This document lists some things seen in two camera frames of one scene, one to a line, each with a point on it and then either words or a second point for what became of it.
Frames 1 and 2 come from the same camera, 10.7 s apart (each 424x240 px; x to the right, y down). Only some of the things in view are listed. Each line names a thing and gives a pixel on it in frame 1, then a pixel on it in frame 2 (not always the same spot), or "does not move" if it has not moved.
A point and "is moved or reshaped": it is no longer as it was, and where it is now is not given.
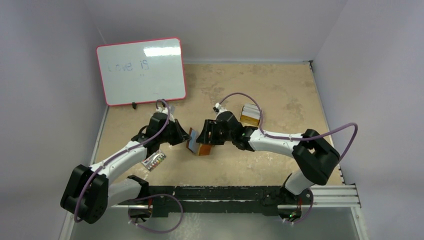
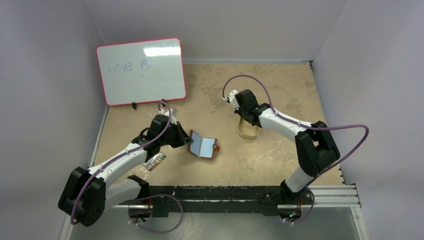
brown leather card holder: [204, 149] is moved or reshaped
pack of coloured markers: [154, 160] does not move
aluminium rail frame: [242, 200] does not move
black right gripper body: [209, 131] -> [247, 114]
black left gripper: [181, 135] does not move
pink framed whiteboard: [142, 71] does not move
